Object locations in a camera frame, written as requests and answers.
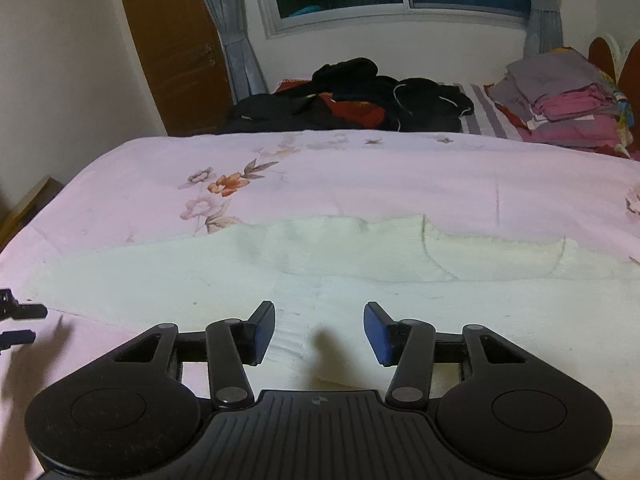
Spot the red brown headboard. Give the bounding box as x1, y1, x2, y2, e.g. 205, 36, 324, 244
587, 34, 640, 92

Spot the black garment with white cord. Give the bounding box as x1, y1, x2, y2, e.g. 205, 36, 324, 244
390, 76, 475, 134

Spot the white knitted garment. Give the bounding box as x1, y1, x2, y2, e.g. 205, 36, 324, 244
27, 214, 640, 392

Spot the red cloth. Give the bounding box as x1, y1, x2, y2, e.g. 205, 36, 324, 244
274, 79, 387, 131

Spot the pink floral bedsheet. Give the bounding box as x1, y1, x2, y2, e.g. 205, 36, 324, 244
0, 129, 640, 461

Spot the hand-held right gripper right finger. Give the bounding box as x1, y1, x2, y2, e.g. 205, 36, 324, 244
363, 301, 529, 409

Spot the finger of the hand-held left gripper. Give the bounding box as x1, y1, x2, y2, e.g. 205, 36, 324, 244
0, 287, 49, 322
0, 329, 37, 357

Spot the stack of folded clothes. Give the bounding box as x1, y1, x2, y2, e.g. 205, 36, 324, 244
487, 46, 640, 161

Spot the black clothes pile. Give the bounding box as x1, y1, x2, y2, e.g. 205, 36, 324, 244
220, 57, 401, 136

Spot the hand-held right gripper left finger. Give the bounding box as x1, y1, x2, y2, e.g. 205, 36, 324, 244
112, 301, 277, 409

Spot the cardboard box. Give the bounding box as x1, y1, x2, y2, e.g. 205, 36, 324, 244
0, 175, 67, 252

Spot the striped purple white sheet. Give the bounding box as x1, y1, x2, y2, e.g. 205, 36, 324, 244
450, 82, 532, 136

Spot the brown wooden door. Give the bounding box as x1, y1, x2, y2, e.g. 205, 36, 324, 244
116, 0, 234, 137

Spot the grey curtain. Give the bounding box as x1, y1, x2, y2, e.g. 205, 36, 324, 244
190, 0, 269, 104
515, 0, 564, 57

